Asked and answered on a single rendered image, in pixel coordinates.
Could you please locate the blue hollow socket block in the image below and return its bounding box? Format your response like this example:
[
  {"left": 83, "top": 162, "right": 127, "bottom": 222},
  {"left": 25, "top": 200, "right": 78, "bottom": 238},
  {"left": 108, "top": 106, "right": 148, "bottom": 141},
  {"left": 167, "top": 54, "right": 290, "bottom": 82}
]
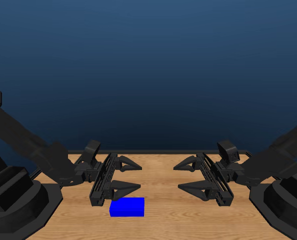
[{"left": 109, "top": 197, "right": 146, "bottom": 218}]

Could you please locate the black table frame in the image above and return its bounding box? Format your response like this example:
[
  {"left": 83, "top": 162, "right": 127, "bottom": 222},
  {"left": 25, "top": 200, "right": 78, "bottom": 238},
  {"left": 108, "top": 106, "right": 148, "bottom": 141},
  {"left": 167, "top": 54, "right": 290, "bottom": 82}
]
[{"left": 29, "top": 149, "right": 254, "bottom": 181}]

